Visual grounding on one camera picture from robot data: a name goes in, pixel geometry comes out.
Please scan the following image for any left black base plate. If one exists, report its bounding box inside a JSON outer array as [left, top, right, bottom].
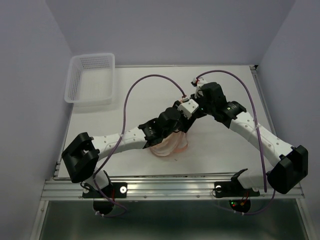
[[80, 182, 128, 200]]

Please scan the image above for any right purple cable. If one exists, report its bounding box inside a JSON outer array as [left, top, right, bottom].
[[196, 69, 276, 216]]

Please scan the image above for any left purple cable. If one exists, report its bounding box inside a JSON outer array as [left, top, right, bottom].
[[92, 74, 187, 218]]

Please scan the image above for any purple cable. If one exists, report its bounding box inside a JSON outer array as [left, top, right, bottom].
[[196, 69, 276, 216], [92, 74, 187, 218]]

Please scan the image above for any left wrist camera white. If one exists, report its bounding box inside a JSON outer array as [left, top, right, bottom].
[[177, 98, 199, 119]]

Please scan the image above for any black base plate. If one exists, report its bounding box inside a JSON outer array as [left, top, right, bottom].
[[212, 181, 260, 198], [80, 182, 128, 200]]

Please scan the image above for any aluminium mounting rail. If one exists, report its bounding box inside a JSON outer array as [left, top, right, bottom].
[[41, 172, 306, 201]]

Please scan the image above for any white perforated plastic basket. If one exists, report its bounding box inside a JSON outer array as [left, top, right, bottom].
[[64, 53, 116, 106]]

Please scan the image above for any floral mesh laundry bag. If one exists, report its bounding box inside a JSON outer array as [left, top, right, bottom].
[[149, 131, 189, 157]]

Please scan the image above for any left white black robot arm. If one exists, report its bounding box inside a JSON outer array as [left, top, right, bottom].
[[61, 99, 199, 197]]

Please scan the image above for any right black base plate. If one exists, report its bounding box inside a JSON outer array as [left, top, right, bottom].
[[212, 181, 260, 198]]

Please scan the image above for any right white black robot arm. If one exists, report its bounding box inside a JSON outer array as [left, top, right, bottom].
[[191, 80, 309, 195]]

